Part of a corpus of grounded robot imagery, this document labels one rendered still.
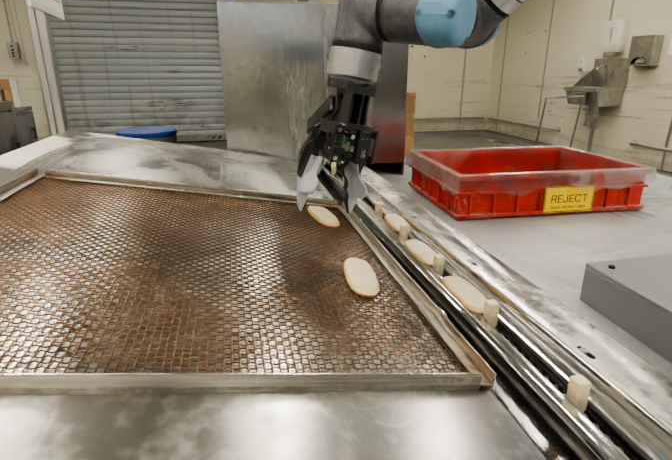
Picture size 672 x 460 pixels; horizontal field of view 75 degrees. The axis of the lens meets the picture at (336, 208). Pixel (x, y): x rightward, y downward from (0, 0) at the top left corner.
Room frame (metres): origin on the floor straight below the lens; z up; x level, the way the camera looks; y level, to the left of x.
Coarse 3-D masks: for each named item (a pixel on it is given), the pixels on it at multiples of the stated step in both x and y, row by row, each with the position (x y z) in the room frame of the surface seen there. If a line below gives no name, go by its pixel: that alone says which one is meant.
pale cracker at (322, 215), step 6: (312, 210) 0.70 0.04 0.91; (318, 210) 0.69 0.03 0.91; (324, 210) 0.70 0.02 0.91; (312, 216) 0.69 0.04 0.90; (318, 216) 0.67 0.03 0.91; (324, 216) 0.67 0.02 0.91; (330, 216) 0.67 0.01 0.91; (324, 222) 0.65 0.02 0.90; (330, 222) 0.65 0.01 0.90; (336, 222) 0.65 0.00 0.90
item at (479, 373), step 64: (0, 192) 0.55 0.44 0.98; (64, 192) 0.61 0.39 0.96; (128, 192) 0.66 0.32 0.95; (192, 192) 0.71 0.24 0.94; (256, 192) 0.74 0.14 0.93; (64, 256) 0.41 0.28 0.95; (192, 256) 0.46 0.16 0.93; (256, 256) 0.49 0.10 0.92; (320, 256) 0.52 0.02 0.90; (384, 256) 0.55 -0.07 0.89; (64, 320) 0.30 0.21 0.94; (448, 320) 0.37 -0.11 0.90; (0, 384) 0.22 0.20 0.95; (64, 384) 0.23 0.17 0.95; (128, 384) 0.23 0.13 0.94; (192, 384) 0.24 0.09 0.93; (256, 384) 0.25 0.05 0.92; (320, 384) 0.26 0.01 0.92; (384, 384) 0.27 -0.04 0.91; (448, 384) 0.28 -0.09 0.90
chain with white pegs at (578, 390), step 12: (408, 228) 0.73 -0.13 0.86; (444, 276) 0.59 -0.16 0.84; (492, 300) 0.46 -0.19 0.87; (492, 312) 0.45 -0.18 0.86; (492, 324) 0.45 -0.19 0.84; (504, 336) 0.44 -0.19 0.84; (516, 348) 0.41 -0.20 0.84; (528, 360) 0.39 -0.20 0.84; (576, 384) 0.32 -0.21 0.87; (588, 384) 0.32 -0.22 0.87; (576, 396) 0.32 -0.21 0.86; (588, 396) 0.32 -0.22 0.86
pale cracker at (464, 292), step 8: (448, 280) 0.54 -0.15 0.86; (456, 280) 0.54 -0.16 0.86; (464, 280) 0.54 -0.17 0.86; (448, 288) 0.52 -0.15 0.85; (456, 288) 0.51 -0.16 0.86; (464, 288) 0.51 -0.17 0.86; (472, 288) 0.51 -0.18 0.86; (456, 296) 0.50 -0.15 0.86; (464, 296) 0.49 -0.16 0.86; (472, 296) 0.49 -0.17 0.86; (480, 296) 0.49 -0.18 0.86; (464, 304) 0.48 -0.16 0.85; (472, 304) 0.48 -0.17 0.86; (480, 304) 0.48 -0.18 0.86; (480, 312) 0.47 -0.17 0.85
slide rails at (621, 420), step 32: (384, 224) 0.79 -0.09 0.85; (480, 288) 0.53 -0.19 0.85; (480, 320) 0.45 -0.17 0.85; (512, 320) 0.45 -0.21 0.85; (512, 352) 0.39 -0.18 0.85; (544, 352) 0.39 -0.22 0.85; (544, 384) 0.34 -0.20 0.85; (576, 416) 0.30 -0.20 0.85; (608, 416) 0.30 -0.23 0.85; (608, 448) 0.27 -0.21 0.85; (640, 448) 0.27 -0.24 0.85
